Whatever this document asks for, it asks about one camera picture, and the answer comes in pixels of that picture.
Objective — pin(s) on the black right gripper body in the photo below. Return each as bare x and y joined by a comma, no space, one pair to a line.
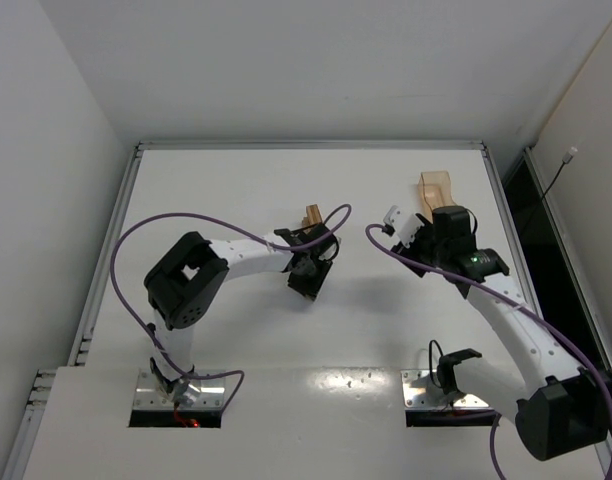
437,232

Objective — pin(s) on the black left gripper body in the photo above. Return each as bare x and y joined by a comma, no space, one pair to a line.
312,279

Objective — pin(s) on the dark striped wood block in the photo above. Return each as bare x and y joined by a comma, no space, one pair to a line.
312,216

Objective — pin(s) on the transparent amber plastic box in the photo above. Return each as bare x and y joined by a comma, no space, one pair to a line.
435,191

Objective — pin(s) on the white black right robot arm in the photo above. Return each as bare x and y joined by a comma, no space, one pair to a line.
557,405

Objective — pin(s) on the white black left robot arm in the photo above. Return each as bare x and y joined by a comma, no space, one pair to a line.
184,282

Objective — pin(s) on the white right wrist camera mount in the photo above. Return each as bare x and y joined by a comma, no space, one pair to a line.
403,224

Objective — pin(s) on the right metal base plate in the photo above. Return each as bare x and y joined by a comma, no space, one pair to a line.
420,394

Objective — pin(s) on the metal base plate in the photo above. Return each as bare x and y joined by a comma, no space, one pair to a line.
187,395
420,394

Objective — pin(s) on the black wall cable white plug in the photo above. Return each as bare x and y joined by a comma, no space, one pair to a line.
566,159

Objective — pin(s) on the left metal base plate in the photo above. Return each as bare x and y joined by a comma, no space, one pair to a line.
187,395

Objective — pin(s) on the aluminium table frame rail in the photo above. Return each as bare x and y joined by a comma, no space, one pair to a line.
311,144

